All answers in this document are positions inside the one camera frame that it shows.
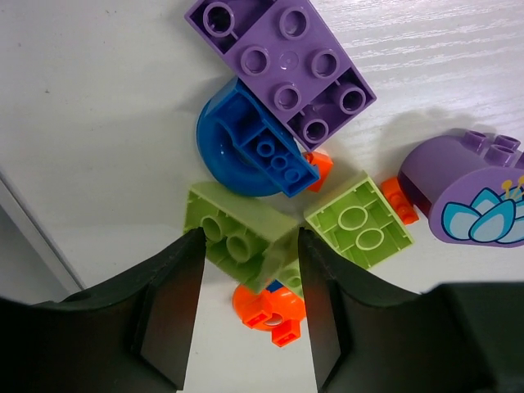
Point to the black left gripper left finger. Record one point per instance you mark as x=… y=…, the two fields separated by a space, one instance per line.
x=131 y=333

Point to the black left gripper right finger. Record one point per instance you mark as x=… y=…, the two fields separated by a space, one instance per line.
x=368 y=335

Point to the lime green studded lego brick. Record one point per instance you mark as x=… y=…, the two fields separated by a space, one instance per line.
x=246 y=238

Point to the small orange lego brick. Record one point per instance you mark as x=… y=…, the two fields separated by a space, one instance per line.
x=398 y=201

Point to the orange round lego piece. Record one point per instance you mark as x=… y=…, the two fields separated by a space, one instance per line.
x=276 y=310

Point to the purple flower lego block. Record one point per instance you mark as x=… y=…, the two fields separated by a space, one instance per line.
x=469 y=185

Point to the lime green open lego brick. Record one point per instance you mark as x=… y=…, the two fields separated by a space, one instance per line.
x=358 y=223

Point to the blue round lego piece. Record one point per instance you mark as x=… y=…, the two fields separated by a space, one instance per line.
x=246 y=149

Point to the orange small lego piece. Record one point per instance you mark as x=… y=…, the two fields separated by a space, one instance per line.
x=321 y=161

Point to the purple flat lego plate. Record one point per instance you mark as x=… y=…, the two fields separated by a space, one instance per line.
x=286 y=55

